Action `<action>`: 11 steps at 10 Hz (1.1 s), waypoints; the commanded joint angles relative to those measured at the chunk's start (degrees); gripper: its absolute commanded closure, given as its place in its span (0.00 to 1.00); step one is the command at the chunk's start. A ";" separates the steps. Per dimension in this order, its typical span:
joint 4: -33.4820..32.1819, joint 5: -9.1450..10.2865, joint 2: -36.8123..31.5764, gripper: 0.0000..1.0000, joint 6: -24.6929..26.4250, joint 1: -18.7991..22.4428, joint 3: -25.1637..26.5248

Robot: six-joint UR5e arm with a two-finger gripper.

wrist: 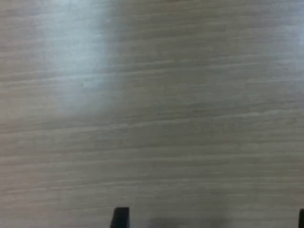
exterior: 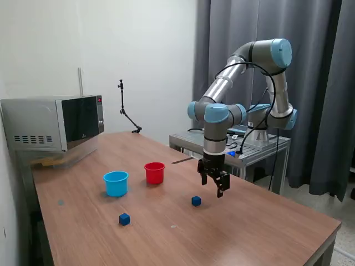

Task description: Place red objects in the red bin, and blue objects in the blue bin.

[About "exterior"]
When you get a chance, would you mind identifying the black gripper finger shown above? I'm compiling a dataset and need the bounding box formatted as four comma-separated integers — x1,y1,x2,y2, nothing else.
213,168,231,198
197,159,209,186

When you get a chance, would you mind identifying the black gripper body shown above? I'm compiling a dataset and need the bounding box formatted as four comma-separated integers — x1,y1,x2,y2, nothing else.
202,152,225,174

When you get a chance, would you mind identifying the blue teach pendant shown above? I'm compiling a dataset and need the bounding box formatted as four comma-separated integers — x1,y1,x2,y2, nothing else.
227,124,249,135

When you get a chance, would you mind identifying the grey metal robot stand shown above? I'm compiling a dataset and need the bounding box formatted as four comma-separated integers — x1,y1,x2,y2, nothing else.
169,126,292,195

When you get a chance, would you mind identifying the red plastic cup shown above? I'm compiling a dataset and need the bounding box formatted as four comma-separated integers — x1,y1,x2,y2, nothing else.
144,162,166,185

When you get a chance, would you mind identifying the blue plastic cup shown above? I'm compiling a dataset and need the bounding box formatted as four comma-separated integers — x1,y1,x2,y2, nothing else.
103,171,129,198

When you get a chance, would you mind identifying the grey curtain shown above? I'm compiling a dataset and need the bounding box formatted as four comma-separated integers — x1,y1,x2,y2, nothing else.
192,0,355,203

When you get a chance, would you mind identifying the wooden block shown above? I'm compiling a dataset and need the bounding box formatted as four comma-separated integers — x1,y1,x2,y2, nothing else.
30,156,66,168

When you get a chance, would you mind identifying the silver microwave oven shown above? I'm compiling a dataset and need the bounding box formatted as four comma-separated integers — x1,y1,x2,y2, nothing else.
0,95,105,153

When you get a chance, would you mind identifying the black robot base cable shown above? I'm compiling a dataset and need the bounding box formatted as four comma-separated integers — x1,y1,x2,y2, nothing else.
268,129,280,192

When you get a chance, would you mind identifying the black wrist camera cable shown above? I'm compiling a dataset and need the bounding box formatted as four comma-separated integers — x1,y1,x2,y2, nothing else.
214,61,278,156

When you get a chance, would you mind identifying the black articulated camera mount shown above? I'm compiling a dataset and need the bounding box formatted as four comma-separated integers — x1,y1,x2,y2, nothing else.
117,79,143,134

